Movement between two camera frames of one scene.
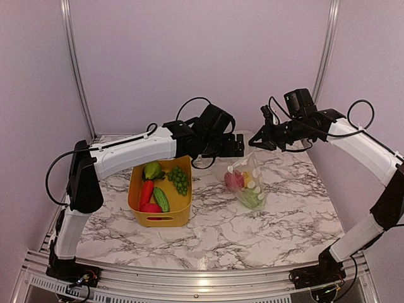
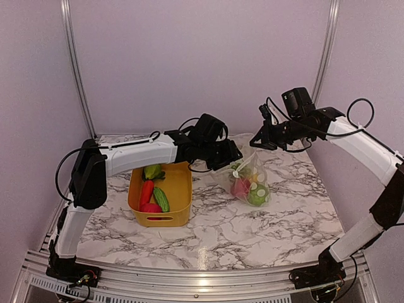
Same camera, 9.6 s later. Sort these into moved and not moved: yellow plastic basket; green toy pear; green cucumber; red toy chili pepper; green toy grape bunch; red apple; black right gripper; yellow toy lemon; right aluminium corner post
Moved: red apple; green toy grape bunch; yellow toy lemon
Not moved: red toy chili pepper; green cucumber; yellow plastic basket; green toy pear; black right gripper; right aluminium corner post
